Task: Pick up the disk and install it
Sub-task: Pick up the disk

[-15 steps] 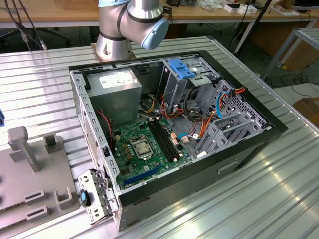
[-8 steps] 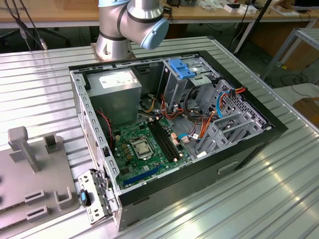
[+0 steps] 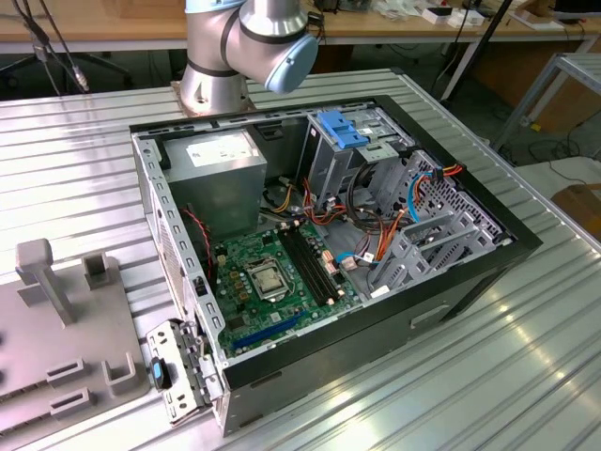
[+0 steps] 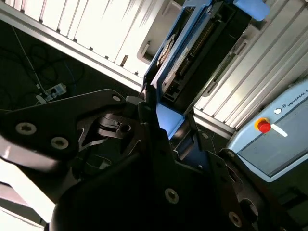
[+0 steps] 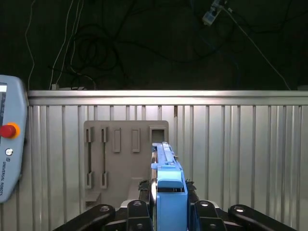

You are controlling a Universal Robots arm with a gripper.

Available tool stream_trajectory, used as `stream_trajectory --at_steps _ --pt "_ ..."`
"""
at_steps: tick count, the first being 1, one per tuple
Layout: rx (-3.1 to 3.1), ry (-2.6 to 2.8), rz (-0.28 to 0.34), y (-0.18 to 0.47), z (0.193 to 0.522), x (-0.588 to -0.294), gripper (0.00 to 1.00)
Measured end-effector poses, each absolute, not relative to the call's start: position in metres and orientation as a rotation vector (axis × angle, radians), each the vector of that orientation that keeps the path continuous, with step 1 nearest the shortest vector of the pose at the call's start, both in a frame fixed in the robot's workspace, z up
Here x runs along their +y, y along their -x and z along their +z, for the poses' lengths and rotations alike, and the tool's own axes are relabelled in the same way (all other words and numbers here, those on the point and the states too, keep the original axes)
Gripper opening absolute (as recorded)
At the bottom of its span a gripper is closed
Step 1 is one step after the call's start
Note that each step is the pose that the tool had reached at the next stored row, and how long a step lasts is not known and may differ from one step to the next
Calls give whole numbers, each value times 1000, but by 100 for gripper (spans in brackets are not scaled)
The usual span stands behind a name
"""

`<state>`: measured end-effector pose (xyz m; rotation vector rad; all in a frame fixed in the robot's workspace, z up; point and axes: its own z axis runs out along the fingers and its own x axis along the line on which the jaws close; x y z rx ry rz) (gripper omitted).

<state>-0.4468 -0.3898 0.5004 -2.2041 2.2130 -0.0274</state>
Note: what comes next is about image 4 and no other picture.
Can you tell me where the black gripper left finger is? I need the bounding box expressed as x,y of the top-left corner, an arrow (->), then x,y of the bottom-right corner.
0,89 -> 184,208

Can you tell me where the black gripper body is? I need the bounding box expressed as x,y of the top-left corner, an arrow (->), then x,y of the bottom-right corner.
48,115 -> 263,231

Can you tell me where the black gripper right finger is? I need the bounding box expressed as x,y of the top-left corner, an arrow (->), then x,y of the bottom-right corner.
187,114 -> 285,231

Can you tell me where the hard disk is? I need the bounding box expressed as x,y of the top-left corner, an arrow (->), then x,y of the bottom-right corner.
141,0 -> 270,169

